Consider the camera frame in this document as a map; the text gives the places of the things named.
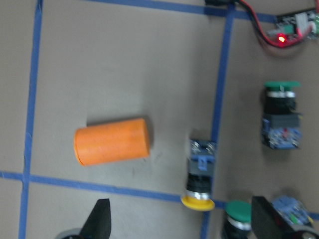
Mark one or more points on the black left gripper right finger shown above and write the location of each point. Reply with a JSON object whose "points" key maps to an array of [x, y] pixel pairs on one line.
{"points": [[267, 223]]}

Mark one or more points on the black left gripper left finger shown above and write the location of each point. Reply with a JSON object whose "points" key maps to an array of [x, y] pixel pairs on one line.
{"points": [[98, 224]]}

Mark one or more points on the yellow push button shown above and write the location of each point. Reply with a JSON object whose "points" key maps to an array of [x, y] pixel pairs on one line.
{"points": [[292, 210], [200, 173]]}

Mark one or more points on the green push button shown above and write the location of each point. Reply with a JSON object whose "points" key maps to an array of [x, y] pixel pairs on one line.
{"points": [[280, 127], [237, 220]]}

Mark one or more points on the plain orange cylinder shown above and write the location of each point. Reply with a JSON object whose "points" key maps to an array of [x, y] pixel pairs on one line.
{"points": [[112, 142]]}

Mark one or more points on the small motor controller board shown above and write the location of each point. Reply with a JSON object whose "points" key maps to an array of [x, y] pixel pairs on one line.
{"points": [[295, 27]]}

